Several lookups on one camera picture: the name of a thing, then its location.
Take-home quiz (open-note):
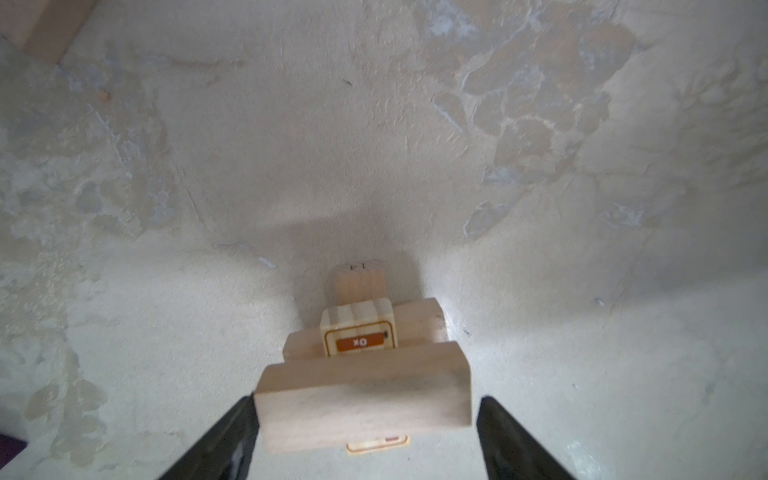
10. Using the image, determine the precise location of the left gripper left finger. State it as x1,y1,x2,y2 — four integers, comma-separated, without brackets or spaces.
159,395,259,480

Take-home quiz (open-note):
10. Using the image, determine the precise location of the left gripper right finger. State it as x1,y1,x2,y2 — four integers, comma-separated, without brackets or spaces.
476,396,574,480

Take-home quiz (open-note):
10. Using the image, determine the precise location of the purple triangular block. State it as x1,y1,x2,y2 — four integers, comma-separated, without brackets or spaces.
0,434,28,469

